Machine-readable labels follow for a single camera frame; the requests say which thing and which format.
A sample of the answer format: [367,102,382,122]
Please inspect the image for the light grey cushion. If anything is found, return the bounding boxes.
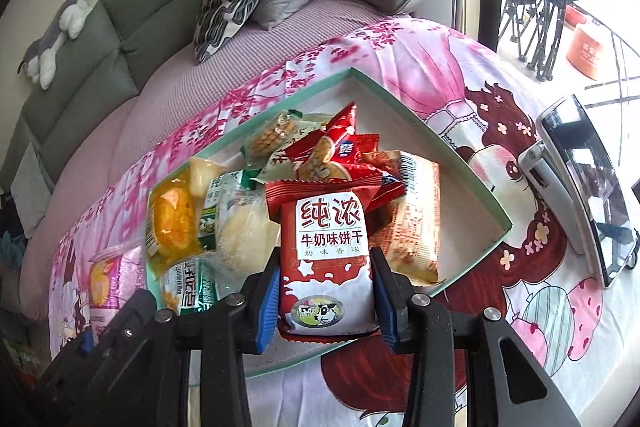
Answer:
[10,142,53,238]

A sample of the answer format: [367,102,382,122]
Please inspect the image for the yellow cake packet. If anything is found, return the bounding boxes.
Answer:
[145,164,206,268]

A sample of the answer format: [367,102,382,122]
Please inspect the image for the teal cardboard box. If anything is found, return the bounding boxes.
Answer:
[145,67,514,378]

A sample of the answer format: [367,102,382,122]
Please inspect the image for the red white biscuit packet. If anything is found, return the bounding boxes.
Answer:
[278,189,378,340]

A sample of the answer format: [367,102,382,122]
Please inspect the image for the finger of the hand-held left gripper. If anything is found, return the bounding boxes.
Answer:
[75,329,98,355]

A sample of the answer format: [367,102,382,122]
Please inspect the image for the grey sofa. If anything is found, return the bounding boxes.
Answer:
[0,0,466,238]

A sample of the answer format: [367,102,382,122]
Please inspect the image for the green white snack packet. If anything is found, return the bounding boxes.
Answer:
[160,254,236,315]

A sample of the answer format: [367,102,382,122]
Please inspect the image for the silver phone stand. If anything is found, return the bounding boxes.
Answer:
[517,142,601,258]

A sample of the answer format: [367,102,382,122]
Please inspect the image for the grey white plush toy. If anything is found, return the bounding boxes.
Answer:
[17,0,93,90]

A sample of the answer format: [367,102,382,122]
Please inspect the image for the white orange cracker packet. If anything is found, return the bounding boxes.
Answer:
[241,109,321,160]

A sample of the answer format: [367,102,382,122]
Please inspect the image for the clear white bun packet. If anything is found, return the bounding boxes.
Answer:
[215,192,281,275]

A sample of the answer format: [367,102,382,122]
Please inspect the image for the teal blue cloth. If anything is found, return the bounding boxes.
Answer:
[0,232,26,268]

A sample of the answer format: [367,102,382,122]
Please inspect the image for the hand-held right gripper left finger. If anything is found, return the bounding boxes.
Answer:
[115,249,281,427]

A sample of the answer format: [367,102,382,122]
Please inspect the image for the red patterned snack packet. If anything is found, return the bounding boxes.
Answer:
[264,174,407,228]

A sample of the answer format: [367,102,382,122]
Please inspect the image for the orange white barcode packet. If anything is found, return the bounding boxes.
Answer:
[367,152,446,285]

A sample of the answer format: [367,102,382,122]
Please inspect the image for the orange bucket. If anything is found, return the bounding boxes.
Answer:
[566,23,606,80]

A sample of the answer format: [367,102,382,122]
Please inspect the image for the pink snack packet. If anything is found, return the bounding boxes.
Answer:
[89,244,148,323]

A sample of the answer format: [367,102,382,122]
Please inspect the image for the green biscuit packet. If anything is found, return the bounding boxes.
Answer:
[199,169,261,250]

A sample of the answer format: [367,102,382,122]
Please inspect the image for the printed cartoon blanket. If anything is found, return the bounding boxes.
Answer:
[47,18,640,427]

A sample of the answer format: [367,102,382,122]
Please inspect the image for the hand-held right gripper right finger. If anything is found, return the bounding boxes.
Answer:
[370,248,581,427]

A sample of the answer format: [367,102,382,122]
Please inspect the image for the red cartoon snack packet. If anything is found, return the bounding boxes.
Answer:
[284,102,383,182]

